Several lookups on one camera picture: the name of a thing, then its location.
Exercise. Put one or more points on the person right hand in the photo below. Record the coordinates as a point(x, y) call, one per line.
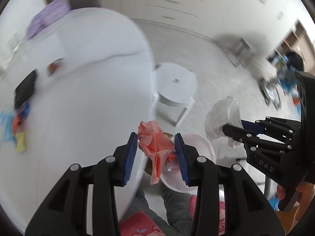
point(306, 191)

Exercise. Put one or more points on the white round plastic stool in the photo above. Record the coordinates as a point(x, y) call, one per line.
point(176, 87)

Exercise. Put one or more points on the brown round base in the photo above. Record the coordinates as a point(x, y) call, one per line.
point(149, 164)

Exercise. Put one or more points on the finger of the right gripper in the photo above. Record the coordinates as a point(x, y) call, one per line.
point(253, 127)
point(236, 135)

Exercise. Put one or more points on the grey quilted trouser legs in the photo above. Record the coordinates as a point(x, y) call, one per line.
point(167, 209)

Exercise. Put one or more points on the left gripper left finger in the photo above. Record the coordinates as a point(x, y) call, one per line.
point(63, 211)

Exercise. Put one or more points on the yellow paper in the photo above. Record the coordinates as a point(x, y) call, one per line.
point(21, 142)

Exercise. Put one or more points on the pink paper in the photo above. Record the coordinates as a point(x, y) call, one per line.
point(152, 141)

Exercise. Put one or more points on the brown small wrapper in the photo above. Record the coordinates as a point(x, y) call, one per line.
point(52, 67)

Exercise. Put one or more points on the red crumpled wrapper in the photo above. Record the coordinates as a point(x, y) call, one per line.
point(21, 115)

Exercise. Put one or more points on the white trash bin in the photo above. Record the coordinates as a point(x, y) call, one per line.
point(181, 175)

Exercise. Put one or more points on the child ride-on toy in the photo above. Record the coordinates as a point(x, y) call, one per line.
point(287, 66)

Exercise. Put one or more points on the white tissue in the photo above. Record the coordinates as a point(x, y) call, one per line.
point(223, 112)

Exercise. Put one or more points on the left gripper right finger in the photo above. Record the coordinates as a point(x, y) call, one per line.
point(247, 211)

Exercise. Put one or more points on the grey metal stool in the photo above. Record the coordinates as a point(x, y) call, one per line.
point(241, 53)

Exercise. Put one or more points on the cream drawer cabinet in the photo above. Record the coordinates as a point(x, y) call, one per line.
point(177, 1)

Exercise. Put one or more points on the black comb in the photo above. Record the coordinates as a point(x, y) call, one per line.
point(25, 89)

